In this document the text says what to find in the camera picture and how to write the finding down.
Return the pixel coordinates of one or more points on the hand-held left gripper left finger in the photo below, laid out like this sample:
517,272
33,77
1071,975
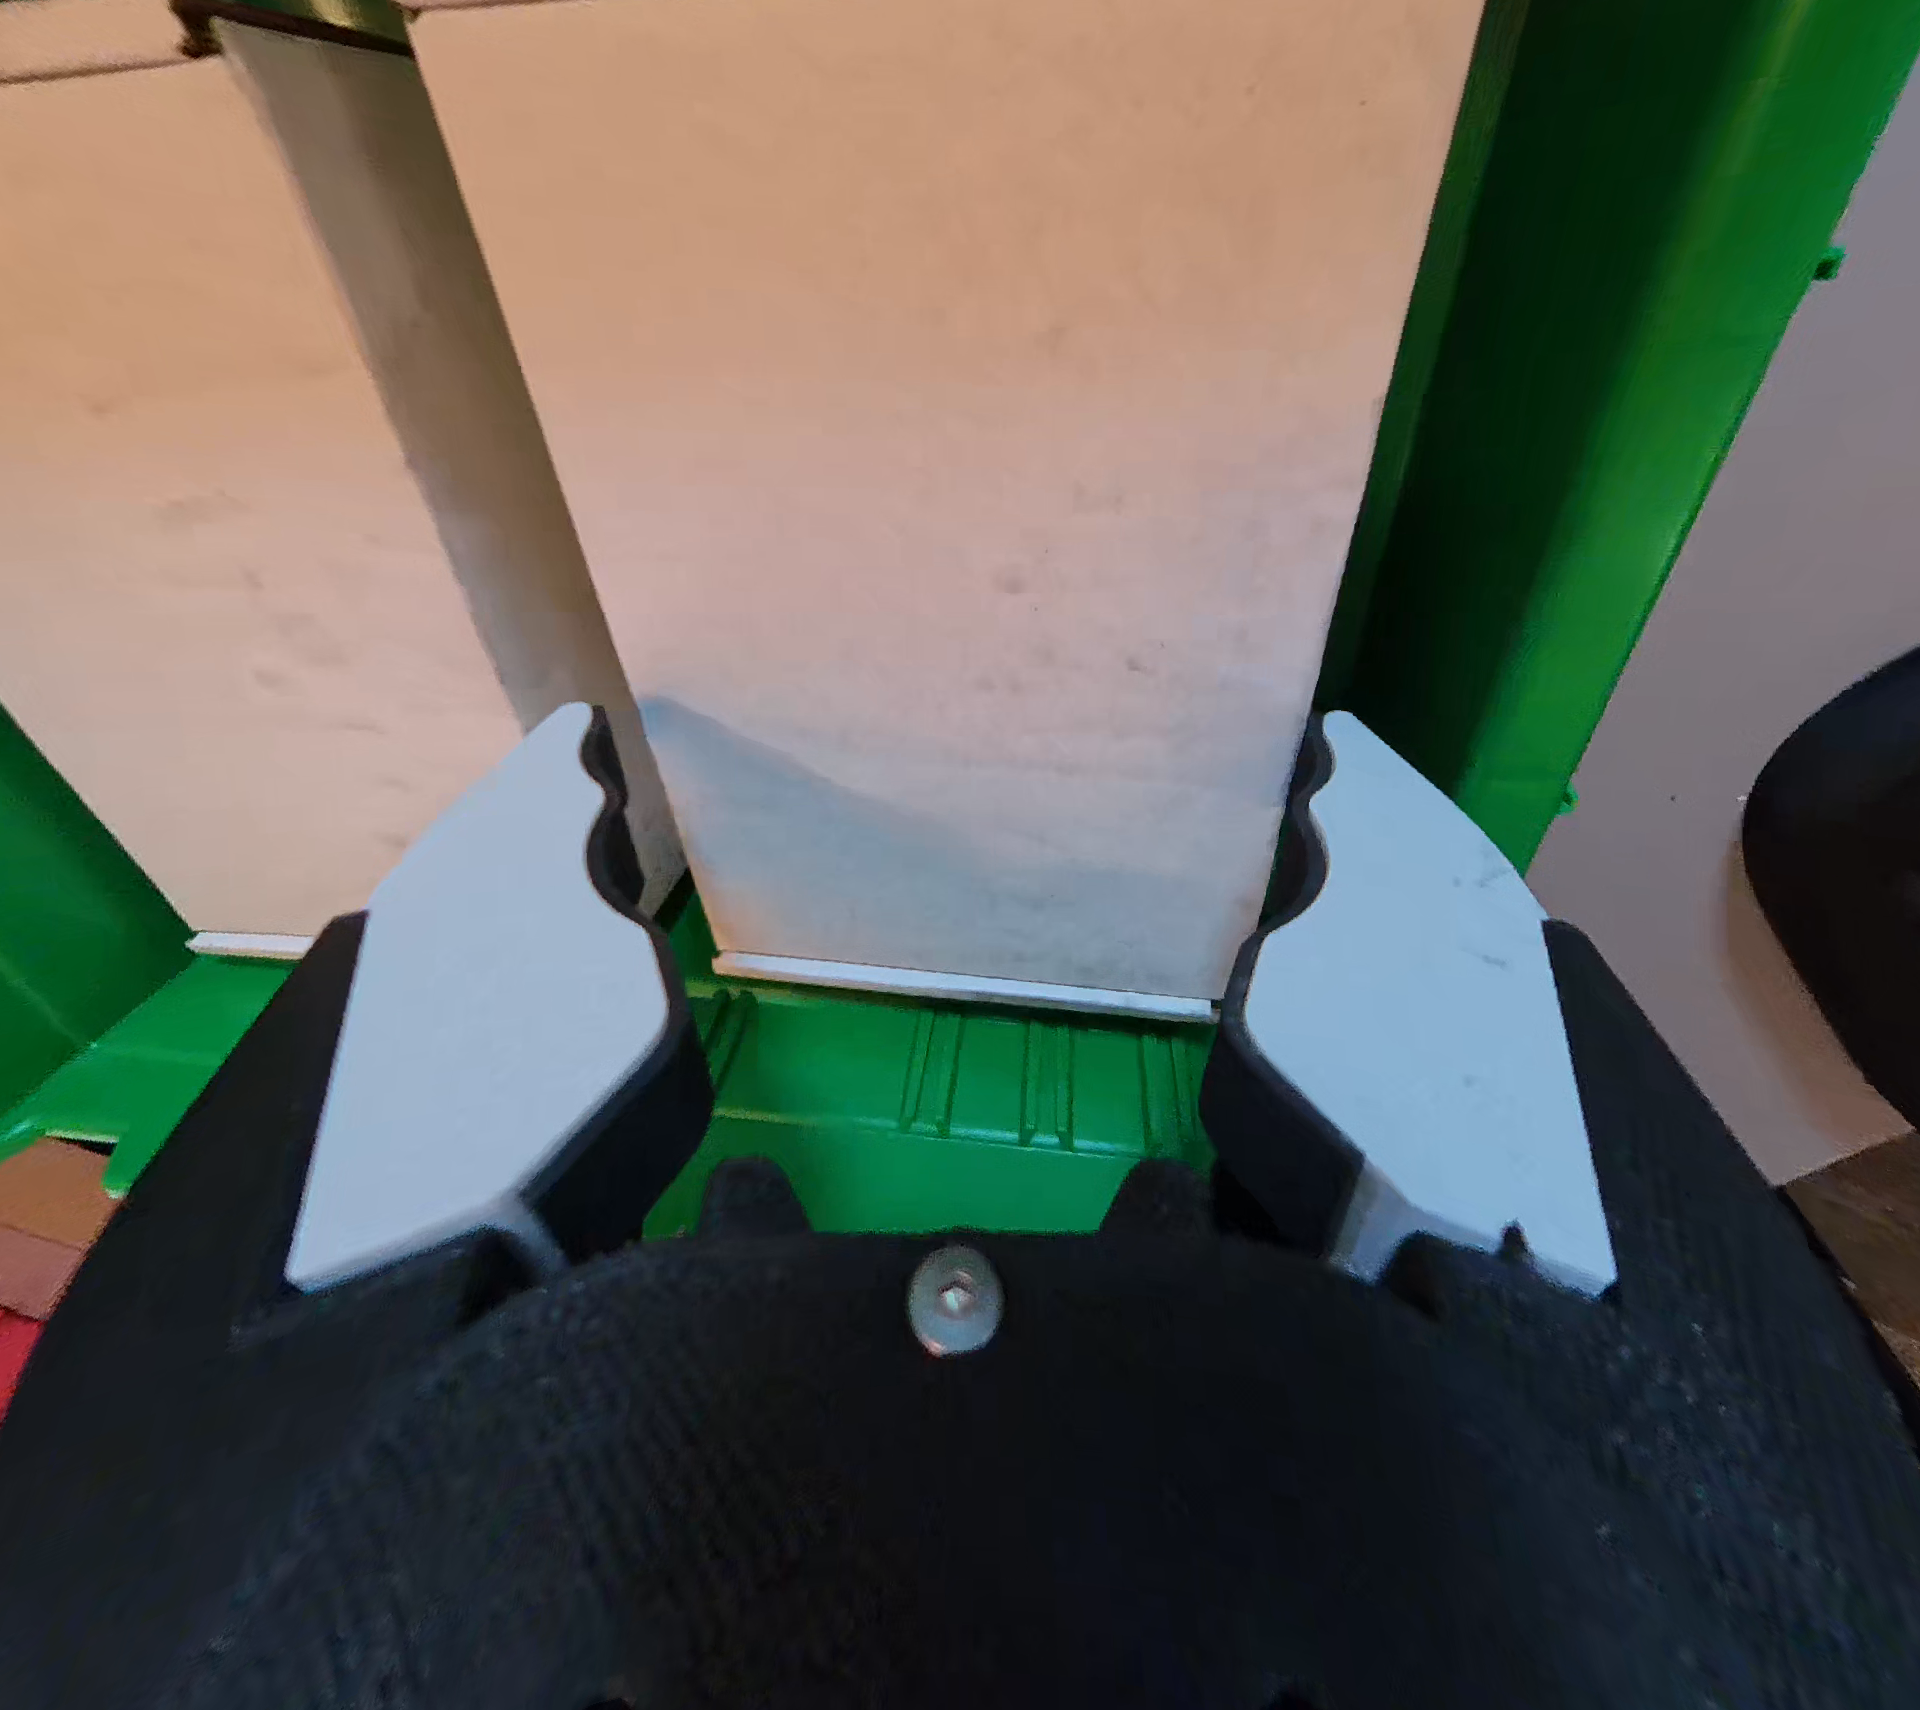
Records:
474,989

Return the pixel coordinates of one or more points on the black mesh chair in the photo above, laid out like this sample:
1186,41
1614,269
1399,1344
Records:
1848,885

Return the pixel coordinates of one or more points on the green plastic bin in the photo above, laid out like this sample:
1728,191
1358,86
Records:
1574,389

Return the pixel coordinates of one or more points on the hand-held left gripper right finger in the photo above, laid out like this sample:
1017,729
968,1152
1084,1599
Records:
1440,989

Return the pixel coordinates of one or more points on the white cardboard box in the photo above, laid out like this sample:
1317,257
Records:
181,460
958,389

